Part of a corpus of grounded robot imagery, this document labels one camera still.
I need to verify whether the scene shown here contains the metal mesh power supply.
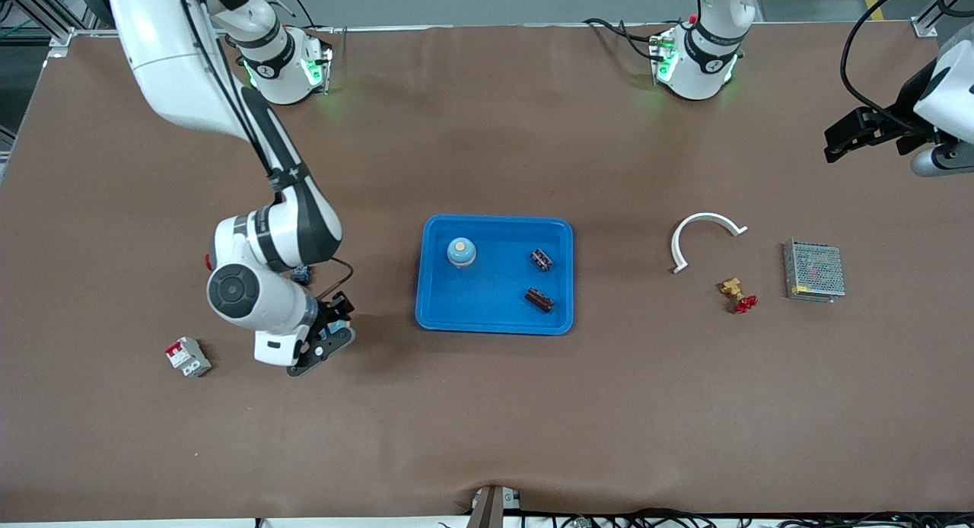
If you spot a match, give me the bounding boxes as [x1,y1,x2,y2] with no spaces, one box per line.
[782,239,846,304]

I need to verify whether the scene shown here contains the blue plastic tray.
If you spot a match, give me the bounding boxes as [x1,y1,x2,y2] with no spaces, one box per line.
[415,214,575,336]

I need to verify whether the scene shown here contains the brass valve red handwheel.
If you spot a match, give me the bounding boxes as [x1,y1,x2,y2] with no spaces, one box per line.
[720,277,759,314]

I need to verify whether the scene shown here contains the white red circuit breaker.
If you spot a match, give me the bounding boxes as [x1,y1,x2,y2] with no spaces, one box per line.
[165,336,212,378]

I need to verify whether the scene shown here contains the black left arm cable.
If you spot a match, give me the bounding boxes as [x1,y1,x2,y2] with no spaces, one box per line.
[839,0,944,129]

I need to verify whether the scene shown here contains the white curved plastic piece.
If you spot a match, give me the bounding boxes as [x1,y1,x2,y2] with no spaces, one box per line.
[670,212,749,275]

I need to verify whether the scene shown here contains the brown table mat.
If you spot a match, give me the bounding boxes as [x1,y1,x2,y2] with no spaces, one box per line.
[0,22,974,523]

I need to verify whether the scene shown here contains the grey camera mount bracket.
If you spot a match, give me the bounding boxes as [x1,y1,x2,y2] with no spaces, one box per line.
[466,485,524,528]

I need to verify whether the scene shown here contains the aluminium frame post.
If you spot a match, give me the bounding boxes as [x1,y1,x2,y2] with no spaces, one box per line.
[0,0,103,48]
[912,0,974,38]

